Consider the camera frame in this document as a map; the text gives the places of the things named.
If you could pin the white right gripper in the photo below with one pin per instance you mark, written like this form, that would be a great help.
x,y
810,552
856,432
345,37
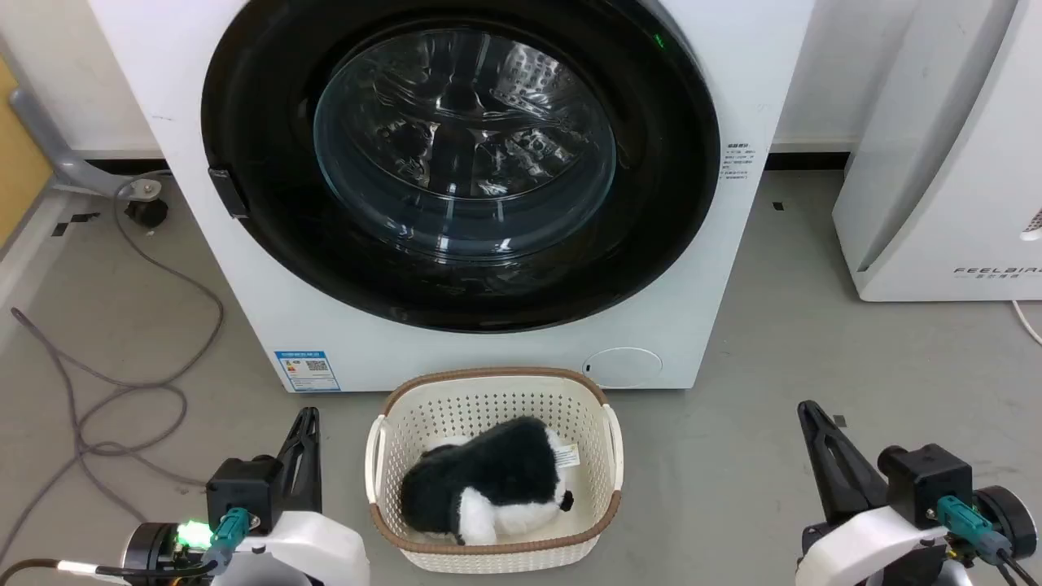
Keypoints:
x,y
863,549

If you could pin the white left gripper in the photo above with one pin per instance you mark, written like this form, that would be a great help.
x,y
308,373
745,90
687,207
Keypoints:
x,y
321,549

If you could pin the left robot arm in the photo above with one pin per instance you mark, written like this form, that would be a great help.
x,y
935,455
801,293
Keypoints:
x,y
151,547

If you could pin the white front-load washing machine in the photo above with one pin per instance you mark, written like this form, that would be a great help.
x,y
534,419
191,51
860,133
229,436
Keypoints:
x,y
203,268

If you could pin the black round washer door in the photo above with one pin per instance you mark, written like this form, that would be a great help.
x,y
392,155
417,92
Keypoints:
x,y
269,98

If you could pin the blue energy label sticker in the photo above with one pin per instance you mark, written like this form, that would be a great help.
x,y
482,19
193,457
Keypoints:
x,y
308,370

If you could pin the cream laundry basket brown rim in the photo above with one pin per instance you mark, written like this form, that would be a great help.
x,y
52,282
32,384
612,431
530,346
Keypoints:
x,y
456,407

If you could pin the black and white plush toy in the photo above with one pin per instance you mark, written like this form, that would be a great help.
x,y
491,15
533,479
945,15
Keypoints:
x,y
496,476

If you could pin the round white filter cover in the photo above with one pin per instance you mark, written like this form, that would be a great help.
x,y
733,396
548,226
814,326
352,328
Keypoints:
x,y
623,366

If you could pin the white toy tag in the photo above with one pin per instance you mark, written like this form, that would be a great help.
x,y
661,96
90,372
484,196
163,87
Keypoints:
x,y
568,456

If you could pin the black caster wheel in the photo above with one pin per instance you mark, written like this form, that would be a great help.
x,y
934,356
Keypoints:
x,y
146,213

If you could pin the small text sticker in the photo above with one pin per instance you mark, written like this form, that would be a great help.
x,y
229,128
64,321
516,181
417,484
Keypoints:
x,y
737,165

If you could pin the white air purifier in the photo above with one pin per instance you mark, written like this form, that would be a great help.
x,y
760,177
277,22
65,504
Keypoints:
x,y
961,163

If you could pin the grey metal stand leg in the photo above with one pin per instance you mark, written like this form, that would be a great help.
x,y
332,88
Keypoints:
x,y
49,138

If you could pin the yellow wooden board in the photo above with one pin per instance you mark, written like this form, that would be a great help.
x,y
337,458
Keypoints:
x,y
16,155

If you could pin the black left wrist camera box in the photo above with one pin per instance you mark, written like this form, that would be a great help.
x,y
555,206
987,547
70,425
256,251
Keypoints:
x,y
244,488

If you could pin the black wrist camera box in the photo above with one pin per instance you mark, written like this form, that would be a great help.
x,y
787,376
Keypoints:
x,y
928,484
244,488

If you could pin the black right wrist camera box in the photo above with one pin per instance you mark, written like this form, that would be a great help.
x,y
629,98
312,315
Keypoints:
x,y
928,484

